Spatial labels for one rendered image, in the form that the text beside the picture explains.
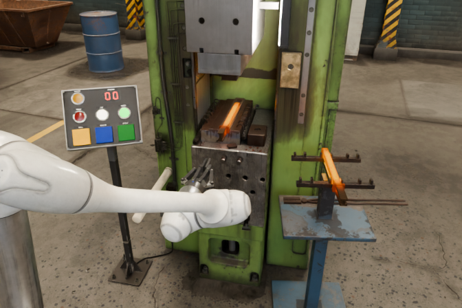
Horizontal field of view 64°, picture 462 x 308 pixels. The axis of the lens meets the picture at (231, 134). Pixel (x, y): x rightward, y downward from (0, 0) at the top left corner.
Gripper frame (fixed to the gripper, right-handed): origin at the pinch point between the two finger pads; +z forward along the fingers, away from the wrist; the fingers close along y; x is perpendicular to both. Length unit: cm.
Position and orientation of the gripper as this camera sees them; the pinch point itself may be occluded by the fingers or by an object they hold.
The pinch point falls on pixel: (206, 165)
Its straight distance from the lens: 150.0
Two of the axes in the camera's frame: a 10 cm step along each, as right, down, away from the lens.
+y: 9.8, 0.9, -1.8
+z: 2.0, -4.4, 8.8
